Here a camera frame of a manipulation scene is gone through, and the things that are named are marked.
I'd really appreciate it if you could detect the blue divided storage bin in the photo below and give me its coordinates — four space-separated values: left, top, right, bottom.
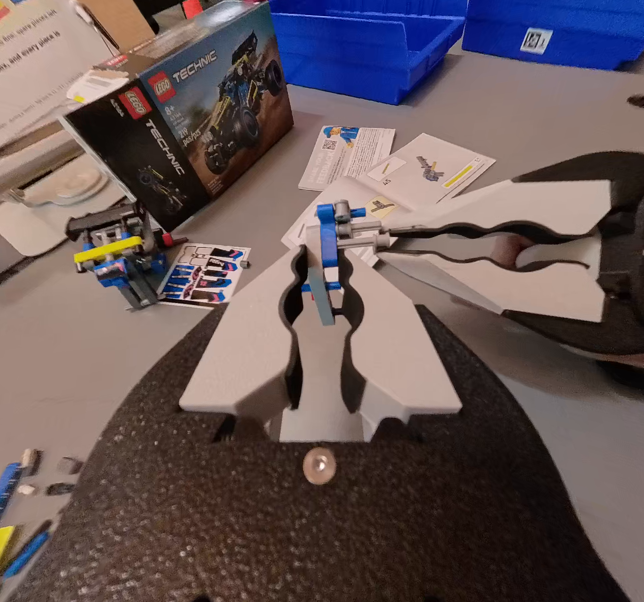
269 0 470 106

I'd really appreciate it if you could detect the person's right hand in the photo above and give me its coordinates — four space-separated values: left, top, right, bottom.
495 235 534 270

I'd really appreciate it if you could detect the white instruction poster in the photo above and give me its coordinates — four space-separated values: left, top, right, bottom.
0 0 121 135

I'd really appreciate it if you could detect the white marker pen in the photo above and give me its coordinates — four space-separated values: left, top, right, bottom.
68 0 121 56

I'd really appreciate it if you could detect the open lego instruction booklet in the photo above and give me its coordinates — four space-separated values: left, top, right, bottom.
281 133 496 266

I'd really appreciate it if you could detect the lego sticker sheet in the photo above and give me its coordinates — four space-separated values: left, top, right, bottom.
157 243 251 307

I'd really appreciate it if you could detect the grey and blue lego assembly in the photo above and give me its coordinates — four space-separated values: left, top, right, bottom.
302 200 378 327

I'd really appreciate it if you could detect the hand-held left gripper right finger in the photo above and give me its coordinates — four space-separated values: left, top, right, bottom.
342 250 463 432

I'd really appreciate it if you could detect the white poster stand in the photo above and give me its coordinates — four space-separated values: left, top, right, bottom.
0 124 124 258

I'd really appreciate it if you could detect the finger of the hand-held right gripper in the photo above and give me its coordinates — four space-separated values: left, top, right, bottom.
390 180 612 238
377 242 605 322

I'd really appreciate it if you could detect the pile of loose lego pieces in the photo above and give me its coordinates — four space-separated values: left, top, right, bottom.
0 448 84 580

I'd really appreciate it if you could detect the partly built lego car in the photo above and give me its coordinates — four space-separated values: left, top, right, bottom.
65 203 188 311

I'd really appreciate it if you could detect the blue storage bin white tag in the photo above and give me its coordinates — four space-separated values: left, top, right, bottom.
462 0 644 71

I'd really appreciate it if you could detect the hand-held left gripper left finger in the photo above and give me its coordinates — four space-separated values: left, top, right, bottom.
179 247 308 424

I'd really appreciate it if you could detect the white leaflet with blue figure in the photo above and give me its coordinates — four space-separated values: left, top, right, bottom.
298 125 396 192

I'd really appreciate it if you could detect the black lego set box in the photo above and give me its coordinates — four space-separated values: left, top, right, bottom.
63 0 295 233

